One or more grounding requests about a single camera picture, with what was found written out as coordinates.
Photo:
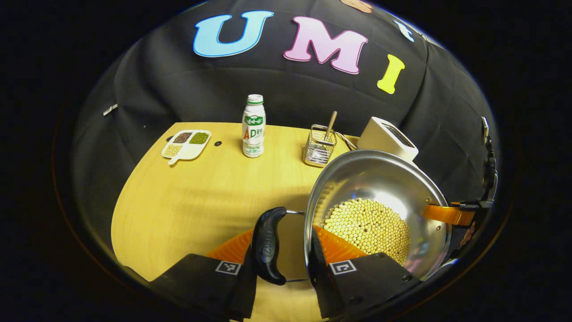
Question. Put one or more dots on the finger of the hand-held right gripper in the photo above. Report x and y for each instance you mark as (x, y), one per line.
(447, 214)

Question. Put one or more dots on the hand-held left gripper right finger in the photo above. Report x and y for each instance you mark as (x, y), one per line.
(371, 281)

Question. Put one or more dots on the white divided tray of beans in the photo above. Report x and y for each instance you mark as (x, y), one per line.
(190, 152)

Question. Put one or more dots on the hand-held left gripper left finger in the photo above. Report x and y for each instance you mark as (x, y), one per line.
(201, 281)

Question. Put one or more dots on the pile of yellow soybeans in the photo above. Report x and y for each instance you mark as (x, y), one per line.
(366, 228)

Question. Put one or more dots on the white drink bottle green cap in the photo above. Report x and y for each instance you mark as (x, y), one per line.
(254, 134)

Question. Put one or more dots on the white toaster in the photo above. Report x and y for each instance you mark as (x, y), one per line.
(380, 134)

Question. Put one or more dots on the silver metal clip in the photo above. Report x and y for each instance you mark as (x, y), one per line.
(110, 109)

